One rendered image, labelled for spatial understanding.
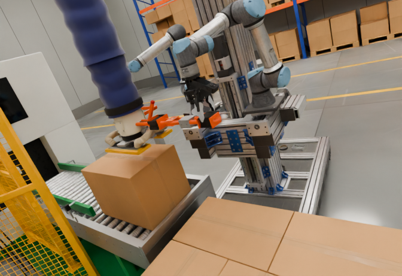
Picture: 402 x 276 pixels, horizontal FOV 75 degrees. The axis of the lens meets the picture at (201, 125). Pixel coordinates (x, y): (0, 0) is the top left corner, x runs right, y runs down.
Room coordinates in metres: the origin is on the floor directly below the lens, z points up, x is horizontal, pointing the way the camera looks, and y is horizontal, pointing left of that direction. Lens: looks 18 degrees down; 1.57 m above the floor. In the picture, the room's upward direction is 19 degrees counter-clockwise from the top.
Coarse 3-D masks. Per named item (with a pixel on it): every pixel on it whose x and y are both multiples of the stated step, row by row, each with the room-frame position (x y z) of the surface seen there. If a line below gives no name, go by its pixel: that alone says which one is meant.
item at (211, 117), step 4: (212, 112) 1.15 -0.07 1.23; (216, 112) 1.14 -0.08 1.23; (204, 116) 1.13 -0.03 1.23; (208, 116) 1.11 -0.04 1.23; (212, 116) 1.09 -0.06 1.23; (216, 116) 1.11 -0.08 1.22; (196, 120) 1.13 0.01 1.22; (204, 120) 1.12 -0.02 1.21; (208, 120) 1.10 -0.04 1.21; (212, 120) 1.09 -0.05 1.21; (220, 120) 1.13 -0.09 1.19; (200, 124) 1.14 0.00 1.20; (204, 124) 1.12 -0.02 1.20; (208, 124) 1.11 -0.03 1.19; (212, 124) 1.08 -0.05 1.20; (216, 124) 1.10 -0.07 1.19; (212, 128) 1.08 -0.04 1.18
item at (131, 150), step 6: (132, 144) 1.41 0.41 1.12; (144, 144) 1.40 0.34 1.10; (150, 144) 1.39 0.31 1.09; (108, 150) 1.52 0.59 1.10; (114, 150) 1.48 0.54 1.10; (120, 150) 1.44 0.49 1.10; (126, 150) 1.41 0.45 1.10; (132, 150) 1.37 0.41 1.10; (138, 150) 1.34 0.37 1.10; (144, 150) 1.36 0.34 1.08
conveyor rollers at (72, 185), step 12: (48, 180) 2.93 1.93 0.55; (60, 180) 2.79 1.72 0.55; (72, 180) 2.69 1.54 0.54; (84, 180) 2.60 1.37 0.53; (60, 192) 2.49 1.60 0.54; (72, 192) 2.40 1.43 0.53; (84, 192) 2.30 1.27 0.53; (96, 204) 2.00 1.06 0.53; (84, 216) 1.84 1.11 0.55; (96, 216) 1.80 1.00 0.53; (108, 216) 1.72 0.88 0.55; (120, 228) 1.54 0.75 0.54; (132, 228) 1.50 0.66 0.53; (144, 228) 1.47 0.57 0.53
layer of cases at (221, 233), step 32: (192, 224) 1.33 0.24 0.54; (224, 224) 1.24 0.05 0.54; (256, 224) 1.15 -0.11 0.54; (288, 224) 1.09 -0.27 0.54; (320, 224) 1.01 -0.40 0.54; (352, 224) 0.95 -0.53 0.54; (160, 256) 1.16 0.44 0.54; (192, 256) 1.08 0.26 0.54; (224, 256) 1.02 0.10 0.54; (256, 256) 0.95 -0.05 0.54; (288, 256) 0.90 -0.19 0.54; (320, 256) 0.85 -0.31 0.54; (352, 256) 0.80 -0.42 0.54; (384, 256) 0.76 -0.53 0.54
